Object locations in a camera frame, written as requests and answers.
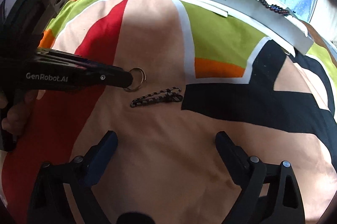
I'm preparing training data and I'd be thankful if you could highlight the dark bead necklace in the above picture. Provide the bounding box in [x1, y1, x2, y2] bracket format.
[259, 0, 296, 16]

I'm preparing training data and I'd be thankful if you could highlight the black white chain bracelet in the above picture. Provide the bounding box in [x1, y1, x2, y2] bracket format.
[130, 86, 184, 109]

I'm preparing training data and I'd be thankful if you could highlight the person's left hand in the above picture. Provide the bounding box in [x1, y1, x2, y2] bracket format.
[1, 90, 46, 138]

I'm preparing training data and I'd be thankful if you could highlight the colourful cartoon bedspread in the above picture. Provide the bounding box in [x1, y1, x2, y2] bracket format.
[1, 0, 336, 223]

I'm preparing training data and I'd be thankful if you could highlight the small metal ring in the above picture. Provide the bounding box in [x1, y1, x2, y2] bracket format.
[123, 66, 147, 93]

